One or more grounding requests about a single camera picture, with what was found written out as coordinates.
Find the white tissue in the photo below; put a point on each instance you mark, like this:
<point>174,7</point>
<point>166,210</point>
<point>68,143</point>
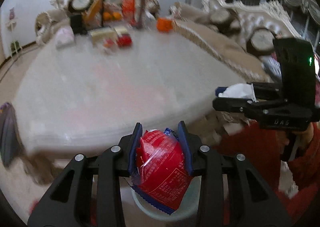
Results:
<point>240,90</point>

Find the black box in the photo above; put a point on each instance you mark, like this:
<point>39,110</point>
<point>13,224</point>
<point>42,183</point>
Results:
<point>77,25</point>

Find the white mesh trash bin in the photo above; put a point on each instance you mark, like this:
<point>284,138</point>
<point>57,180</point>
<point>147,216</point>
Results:
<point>153,208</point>

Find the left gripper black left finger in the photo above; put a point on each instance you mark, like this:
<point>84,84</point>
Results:
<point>68,199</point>

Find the round wood-pattern cushion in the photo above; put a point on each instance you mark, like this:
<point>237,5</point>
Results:
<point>261,41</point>

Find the cream long box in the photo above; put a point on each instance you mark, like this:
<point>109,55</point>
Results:
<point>99,35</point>

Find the orange fruit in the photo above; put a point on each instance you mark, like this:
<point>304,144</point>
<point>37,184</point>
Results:
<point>107,16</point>
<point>117,16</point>

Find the clear pastry packet red label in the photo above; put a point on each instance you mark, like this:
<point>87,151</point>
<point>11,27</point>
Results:
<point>109,44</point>

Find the orange cup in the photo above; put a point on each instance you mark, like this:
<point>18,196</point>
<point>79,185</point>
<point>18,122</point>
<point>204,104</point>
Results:
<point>164,25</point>

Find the ornate white armchair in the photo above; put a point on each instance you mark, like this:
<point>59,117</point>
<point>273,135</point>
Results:
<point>47,23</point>

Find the person's right hand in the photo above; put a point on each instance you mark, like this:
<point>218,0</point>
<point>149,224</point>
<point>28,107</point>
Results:
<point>303,138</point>

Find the red white wrapper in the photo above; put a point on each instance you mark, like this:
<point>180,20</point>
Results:
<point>124,40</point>

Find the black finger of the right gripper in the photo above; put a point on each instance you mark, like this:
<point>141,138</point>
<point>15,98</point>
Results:
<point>220,90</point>
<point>231,105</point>

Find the small white box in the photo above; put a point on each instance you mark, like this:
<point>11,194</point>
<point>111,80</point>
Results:
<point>121,31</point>

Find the ornate white sofa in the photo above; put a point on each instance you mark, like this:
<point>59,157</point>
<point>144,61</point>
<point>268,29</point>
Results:
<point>223,30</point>

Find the red snack bag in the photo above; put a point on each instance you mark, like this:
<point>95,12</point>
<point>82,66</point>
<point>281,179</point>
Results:
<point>160,167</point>

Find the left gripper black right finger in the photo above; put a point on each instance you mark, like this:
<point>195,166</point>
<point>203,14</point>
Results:
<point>251,201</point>

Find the orange red gift box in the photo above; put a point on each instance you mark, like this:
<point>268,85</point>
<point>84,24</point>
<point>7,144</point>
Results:
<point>128,10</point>

